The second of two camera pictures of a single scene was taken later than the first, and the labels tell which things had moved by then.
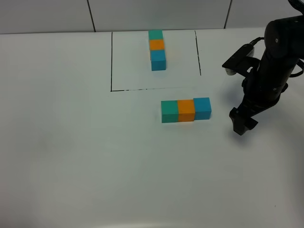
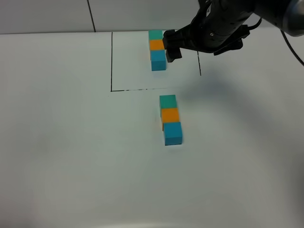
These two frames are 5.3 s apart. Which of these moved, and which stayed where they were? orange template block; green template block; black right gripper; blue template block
Moved: black right gripper
Stayed: orange template block; blue template block; green template block
